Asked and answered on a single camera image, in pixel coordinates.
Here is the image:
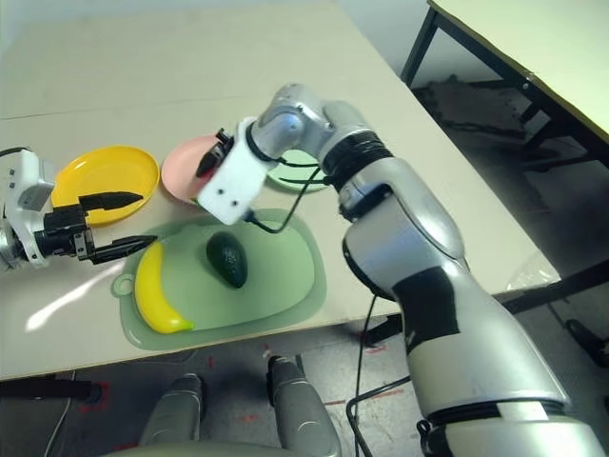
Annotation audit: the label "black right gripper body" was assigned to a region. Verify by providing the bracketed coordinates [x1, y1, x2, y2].
[214, 127, 237, 156]

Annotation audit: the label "grey robot leg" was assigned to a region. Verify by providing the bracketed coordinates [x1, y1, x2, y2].
[137, 372, 204, 447]
[265, 354, 342, 457]

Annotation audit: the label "yellow toy banana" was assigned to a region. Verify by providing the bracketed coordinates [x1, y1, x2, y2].
[134, 241, 195, 334]

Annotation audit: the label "dark green toy avocado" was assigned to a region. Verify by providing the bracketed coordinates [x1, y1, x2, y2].
[206, 231, 248, 289]

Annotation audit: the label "green plate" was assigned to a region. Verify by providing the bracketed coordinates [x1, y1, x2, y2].
[265, 148, 331, 194]

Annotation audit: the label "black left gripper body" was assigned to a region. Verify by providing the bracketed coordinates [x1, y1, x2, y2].
[32, 204, 95, 264]

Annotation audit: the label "white floor cable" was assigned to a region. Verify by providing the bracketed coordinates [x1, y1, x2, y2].
[46, 397, 72, 457]

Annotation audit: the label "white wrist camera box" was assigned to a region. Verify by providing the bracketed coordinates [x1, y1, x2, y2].
[197, 115, 282, 227]
[3, 150, 57, 225]

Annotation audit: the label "black table leg bar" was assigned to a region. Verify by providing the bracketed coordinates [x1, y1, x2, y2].
[494, 268, 609, 368]
[0, 378, 104, 405]

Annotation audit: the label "grey robot torso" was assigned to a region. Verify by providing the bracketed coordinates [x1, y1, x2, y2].
[97, 440, 286, 457]

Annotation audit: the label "grey right robot leg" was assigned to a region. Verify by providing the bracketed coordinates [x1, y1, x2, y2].
[265, 354, 342, 457]

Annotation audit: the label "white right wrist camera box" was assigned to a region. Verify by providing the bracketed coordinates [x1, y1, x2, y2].
[197, 115, 282, 227]

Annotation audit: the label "clear plastic bag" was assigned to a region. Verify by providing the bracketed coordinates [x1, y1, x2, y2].
[505, 247, 561, 292]

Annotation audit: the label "yellow plate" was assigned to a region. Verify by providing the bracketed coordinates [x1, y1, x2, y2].
[50, 145, 161, 228]

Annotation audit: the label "black-framed side table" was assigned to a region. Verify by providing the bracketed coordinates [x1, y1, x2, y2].
[401, 0, 609, 166]

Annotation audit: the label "green cutting mat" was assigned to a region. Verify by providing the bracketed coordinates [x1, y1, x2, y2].
[110, 208, 328, 352]

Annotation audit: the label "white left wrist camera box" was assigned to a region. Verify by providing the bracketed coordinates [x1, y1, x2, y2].
[3, 150, 57, 225]

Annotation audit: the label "grey left robot leg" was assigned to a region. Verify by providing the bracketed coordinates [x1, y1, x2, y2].
[137, 372, 204, 447]

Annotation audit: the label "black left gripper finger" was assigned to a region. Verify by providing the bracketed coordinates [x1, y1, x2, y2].
[78, 190, 145, 214]
[88, 234, 159, 267]

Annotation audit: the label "pink plate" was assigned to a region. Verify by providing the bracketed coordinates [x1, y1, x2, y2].
[160, 134, 229, 204]

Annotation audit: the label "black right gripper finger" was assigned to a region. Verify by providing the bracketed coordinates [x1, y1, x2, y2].
[196, 141, 226, 178]

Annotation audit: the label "black hanging cable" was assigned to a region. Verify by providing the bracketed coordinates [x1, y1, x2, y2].
[345, 290, 416, 447]

